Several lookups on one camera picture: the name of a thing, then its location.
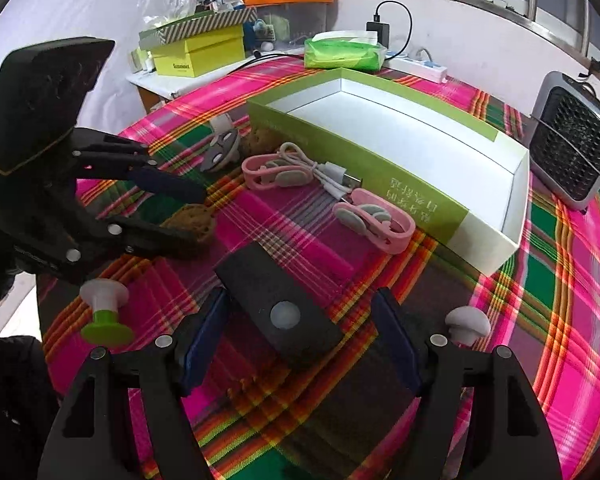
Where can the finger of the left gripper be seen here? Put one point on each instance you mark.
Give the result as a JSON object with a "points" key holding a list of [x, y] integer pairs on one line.
{"points": [[103, 156], [112, 237]]}

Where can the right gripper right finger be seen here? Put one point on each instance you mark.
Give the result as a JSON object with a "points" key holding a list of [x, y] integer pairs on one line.
{"points": [[508, 435]]}

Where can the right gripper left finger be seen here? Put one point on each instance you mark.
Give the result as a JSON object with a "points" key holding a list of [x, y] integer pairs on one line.
{"points": [[92, 435]]}

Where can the green white spool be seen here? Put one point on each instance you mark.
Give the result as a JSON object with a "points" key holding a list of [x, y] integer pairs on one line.
{"points": [[105, 297]]}

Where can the brown walnut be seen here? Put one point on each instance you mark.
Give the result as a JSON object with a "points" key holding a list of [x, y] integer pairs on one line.
{"points": [[259, 141], [194, 219]]}

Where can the white mushroom knob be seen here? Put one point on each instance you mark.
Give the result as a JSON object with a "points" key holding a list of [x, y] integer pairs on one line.
{"points": [[466, 325]]}

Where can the black round disc gadget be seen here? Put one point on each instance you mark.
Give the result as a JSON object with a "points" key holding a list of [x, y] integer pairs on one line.
{"points": [[223, 149]]}

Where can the pink cable clip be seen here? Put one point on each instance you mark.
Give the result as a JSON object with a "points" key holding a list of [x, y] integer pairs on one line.
{"points": [[386, 226], [264, 172]]}

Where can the black rectangular device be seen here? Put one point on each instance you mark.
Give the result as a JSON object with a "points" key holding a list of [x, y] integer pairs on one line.
{"points": [[286, 315]]}

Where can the yellow shoe box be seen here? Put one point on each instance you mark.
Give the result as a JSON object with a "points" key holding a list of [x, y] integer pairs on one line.
{"points": [[200, 54]]}

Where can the striped box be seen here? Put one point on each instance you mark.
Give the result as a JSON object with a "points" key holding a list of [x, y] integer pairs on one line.
{"points": [[194, 25]]}

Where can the clear plastic storage bin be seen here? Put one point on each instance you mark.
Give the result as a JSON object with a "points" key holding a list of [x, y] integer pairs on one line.
{"points": [[287, 26]]}

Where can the green white cardboard box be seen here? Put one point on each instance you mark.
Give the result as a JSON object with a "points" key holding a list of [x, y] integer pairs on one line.
{"points": [[464, 182]]}

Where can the green tissue pack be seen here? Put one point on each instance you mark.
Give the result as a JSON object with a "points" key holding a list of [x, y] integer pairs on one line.
{"points": [[352, 49]]}

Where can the grey mini heater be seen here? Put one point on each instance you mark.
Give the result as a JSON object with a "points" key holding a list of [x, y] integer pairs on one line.
{"points": [[564, 139]]}

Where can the white power strip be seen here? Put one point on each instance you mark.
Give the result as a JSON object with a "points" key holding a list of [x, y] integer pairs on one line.
{"points": [[424, 69]]}

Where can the black charger with cable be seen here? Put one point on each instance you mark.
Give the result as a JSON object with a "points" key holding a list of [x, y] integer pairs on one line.
{"points": [[382, 29]]}

